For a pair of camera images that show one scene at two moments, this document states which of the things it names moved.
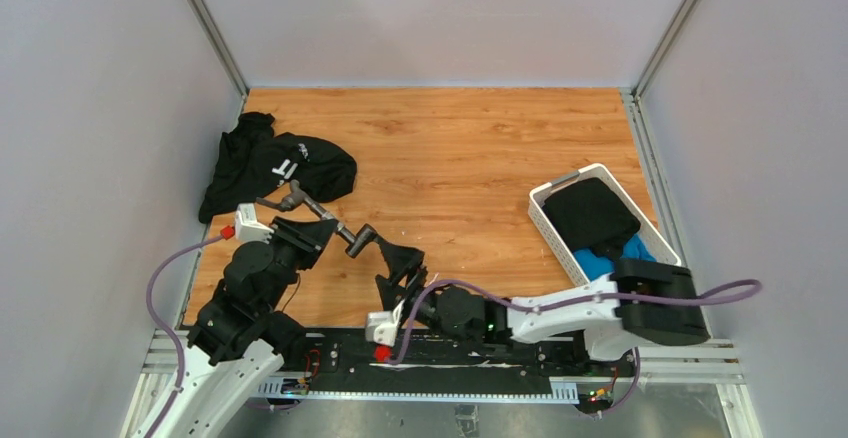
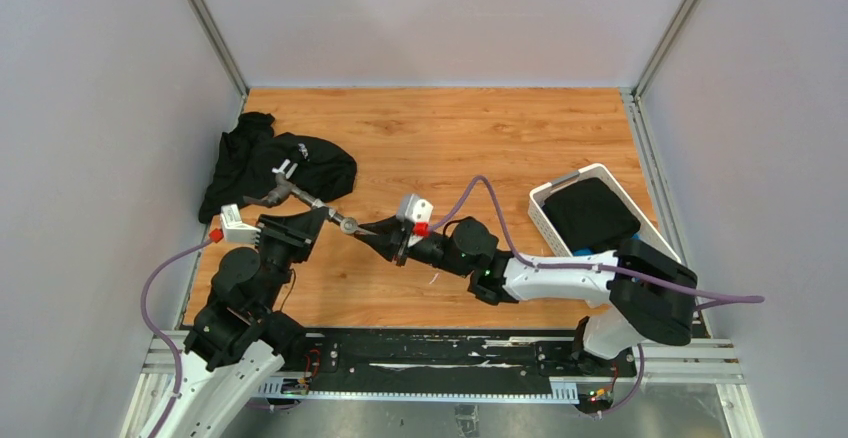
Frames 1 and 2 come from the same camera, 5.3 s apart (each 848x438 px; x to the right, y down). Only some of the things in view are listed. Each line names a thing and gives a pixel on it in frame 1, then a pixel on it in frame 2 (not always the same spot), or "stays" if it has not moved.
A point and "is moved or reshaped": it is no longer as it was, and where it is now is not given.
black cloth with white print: (253, 162) stays
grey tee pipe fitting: (341, 228) -> (319, 203)
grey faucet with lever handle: (295, 199) is moved or reshaped
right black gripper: (400, 261) -> (391, 241)
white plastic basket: (648, 233) stays
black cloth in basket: (591, 216) stays
